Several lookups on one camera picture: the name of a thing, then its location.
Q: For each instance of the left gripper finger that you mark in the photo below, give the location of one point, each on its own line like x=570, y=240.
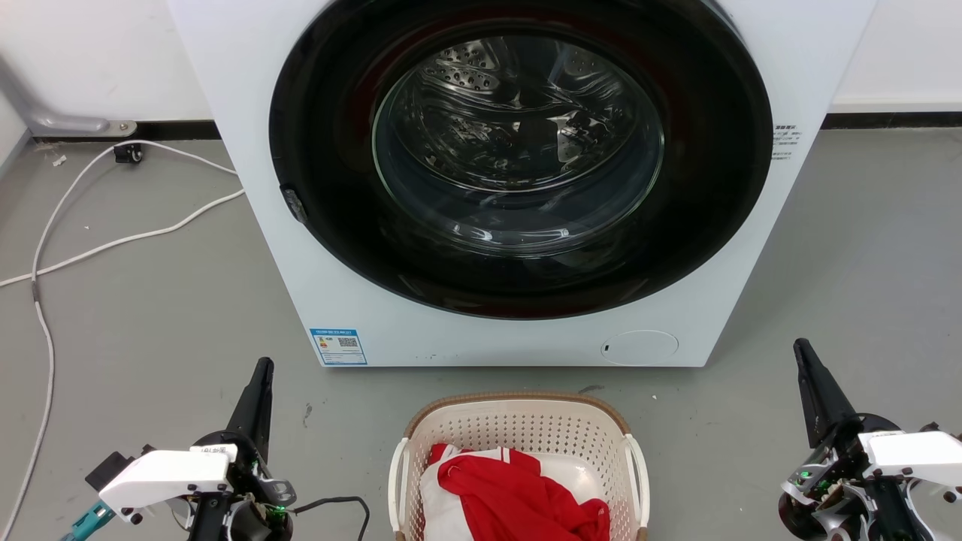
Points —
x=246, y=406
x=261, y=413

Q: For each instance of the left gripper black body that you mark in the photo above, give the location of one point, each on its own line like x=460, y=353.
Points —
x=255, y=488

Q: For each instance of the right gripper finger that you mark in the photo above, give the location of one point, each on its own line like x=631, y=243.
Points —
x=814, y=398
x=834, y=402

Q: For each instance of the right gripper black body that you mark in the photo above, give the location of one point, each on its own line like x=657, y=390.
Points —
x=834, y=481

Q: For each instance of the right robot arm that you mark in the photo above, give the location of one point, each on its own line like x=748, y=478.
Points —
x=894, y=518

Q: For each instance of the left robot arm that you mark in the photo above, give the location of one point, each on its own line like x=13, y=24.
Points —
x=207, y=520

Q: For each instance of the beige plastic laundry basket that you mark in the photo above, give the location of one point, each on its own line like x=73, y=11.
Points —
x=518, y=421

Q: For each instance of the blue energy label sticker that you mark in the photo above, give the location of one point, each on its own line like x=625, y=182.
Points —
x=338, y=346

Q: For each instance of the round white filter cover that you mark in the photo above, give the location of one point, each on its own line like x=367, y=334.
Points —
x=639, y=348

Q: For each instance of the black round washing machine door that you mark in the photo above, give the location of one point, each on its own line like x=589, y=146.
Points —
x=331, y=188

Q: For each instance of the red and white garment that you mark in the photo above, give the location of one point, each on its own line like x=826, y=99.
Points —
x=511, y=496

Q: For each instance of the small black caster plug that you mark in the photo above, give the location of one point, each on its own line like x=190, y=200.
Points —
x=128, y=153

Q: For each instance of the white front-load washing machine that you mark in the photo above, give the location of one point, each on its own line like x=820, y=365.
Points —
x=240, y=90

